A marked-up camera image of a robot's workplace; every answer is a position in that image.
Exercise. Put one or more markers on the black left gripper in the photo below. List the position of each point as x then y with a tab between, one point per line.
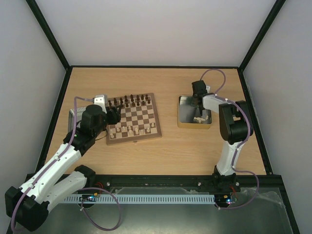
115	117

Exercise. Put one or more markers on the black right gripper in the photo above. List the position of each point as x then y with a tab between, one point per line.
200	98

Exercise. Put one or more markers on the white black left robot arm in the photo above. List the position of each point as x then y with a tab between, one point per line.
30	204

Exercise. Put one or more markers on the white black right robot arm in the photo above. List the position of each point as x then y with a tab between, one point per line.
235	129

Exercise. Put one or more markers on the wooden chess board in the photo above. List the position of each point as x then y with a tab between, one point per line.
138	116

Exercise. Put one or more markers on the gold metal tin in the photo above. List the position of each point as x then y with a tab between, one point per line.
186	111

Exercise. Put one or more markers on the silver tin lid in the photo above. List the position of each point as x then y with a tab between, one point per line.
71	117

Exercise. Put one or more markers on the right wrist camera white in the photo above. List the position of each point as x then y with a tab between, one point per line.
208	88

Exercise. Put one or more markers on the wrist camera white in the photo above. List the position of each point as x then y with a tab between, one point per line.
101	100
208	88

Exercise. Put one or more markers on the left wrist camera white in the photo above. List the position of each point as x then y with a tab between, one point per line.
101	100

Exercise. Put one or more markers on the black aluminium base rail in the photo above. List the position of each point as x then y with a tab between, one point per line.
200	183

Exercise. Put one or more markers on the light blue cable duct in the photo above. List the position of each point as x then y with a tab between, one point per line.
141	199

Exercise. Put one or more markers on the black frame post right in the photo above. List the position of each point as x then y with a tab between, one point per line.
277	6

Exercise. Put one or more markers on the black frame post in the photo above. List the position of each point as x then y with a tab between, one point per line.
277	6
48	32

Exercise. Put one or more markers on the black frame post left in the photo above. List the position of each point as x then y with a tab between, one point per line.
48	32

